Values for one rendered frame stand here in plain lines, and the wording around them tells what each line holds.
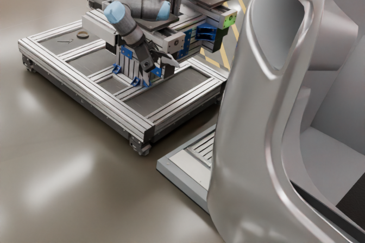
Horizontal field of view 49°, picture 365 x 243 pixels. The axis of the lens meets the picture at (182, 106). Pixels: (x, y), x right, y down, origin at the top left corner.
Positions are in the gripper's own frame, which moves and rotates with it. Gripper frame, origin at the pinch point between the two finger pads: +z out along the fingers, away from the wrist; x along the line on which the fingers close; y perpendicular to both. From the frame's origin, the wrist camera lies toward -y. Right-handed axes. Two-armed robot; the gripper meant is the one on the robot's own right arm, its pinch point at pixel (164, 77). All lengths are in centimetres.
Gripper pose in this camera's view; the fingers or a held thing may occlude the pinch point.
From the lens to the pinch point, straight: 161.5
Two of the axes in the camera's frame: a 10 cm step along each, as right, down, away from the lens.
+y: -1.2, -5.9, 7.9
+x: -8.5, 4.8, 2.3
